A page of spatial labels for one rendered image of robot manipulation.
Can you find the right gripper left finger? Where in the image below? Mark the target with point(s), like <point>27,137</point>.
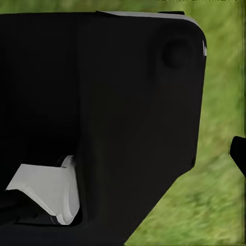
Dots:
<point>12,153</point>

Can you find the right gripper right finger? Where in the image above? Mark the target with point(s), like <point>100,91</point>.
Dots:
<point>238,152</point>

